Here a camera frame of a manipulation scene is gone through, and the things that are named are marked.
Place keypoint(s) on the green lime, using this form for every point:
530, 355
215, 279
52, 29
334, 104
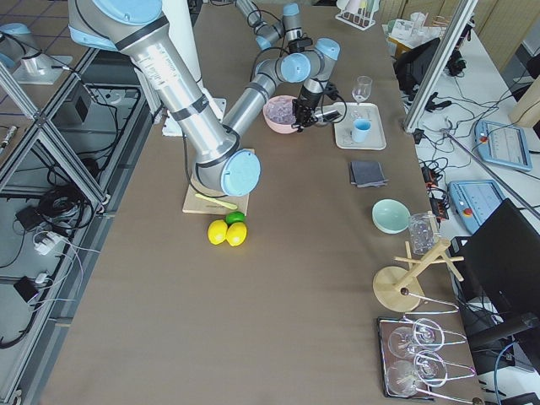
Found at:
235, 217

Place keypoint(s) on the blue cup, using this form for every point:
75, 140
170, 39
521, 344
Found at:
360, 130

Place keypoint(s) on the blue teach pendant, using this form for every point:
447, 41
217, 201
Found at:
474, 201
503, 144

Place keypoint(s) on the black monitor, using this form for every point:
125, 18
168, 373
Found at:
501, 267

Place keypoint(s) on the grey folded cloth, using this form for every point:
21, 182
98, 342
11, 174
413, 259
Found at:
365, 173

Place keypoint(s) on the aluminium frame post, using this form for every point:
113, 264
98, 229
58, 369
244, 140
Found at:
461, 16

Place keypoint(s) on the green bowl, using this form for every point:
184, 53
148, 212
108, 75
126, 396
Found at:
390, 216

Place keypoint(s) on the yellow plastic knife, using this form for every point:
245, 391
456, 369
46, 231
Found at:
228, 205

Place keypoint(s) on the black tray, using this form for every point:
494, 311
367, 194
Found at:
384, 327

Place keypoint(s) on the cardboard box with bottles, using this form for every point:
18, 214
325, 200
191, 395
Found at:
405, 34

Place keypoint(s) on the whole lemon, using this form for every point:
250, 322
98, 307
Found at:
236, 234
217, 231

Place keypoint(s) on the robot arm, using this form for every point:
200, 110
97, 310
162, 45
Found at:
287, 28
140, 30

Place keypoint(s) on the pile of clear ice cubes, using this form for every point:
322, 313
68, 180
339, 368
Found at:
280, 110

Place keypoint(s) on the white cup rack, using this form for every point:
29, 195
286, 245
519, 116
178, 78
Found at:
359, 14

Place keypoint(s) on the hanging wine glass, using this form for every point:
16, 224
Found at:
412, 337
420, 377

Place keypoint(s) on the pink bowl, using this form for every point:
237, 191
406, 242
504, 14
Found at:
279, 128

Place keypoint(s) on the cream serving tray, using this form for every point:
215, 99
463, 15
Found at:
342, 126

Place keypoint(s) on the upper whole lemon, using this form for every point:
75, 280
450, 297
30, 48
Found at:
217, 231

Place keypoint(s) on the glass jar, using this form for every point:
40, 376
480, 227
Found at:
423, 232

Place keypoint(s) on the wooden cup tree stand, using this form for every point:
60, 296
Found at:
399, 290

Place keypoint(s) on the bamboo cutting board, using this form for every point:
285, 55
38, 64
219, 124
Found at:
211, 204

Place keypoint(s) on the hanging wine glass upper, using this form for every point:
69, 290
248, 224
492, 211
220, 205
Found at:
412, 337

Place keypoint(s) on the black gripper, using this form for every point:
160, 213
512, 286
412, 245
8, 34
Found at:
305, 102

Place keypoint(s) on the lower whole lemon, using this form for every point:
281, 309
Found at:
236, 234

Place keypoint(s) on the hanging wine glass lower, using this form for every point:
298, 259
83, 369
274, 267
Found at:
420, 377

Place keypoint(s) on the clear wine glass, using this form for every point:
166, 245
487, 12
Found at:
362, 89

